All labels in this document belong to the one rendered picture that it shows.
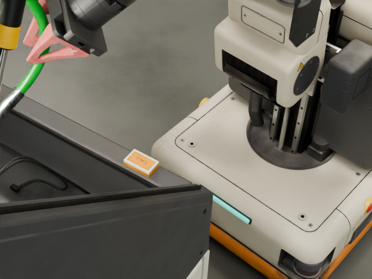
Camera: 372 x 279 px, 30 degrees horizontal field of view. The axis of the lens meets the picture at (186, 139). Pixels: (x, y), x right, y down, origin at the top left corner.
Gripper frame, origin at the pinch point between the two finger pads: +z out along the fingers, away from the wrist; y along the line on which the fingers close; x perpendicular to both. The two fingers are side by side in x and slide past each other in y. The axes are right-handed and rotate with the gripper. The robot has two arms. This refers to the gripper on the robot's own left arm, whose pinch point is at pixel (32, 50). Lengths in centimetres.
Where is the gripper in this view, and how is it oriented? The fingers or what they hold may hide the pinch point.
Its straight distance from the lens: 93.2
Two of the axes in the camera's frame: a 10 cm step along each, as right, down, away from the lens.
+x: 5.8, 2.6, 7.7
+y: 2.5, 8.4, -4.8
